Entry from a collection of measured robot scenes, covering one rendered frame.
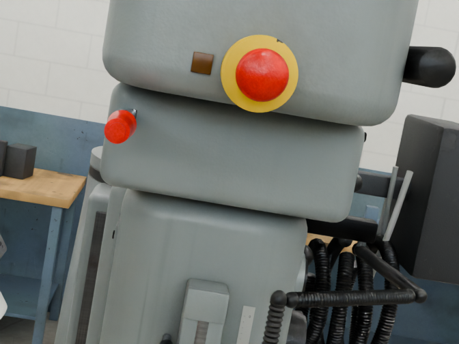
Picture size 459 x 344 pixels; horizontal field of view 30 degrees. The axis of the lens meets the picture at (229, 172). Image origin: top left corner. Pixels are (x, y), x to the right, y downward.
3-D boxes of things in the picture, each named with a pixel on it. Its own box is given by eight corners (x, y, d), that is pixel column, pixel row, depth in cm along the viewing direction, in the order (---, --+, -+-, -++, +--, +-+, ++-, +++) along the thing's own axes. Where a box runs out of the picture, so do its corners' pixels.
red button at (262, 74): (285, 106, 64) (294, 53, 63) (231, 97, 63) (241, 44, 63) (280, 103, 67) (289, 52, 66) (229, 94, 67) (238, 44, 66)
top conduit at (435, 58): (452, 91, 72) (461, 50, 72) (404, 82, 72) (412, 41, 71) (350, 71, 117) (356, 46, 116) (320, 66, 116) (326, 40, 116)
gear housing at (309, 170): (352, 228, 80) (374, 124, 79) (94, 185, 78) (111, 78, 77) (304, 173, 113) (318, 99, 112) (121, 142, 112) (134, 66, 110)
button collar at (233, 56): (290, 119, 67) (304, 42, 66) (214, 105, 66) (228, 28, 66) (287, 116, 69) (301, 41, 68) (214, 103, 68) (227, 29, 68)
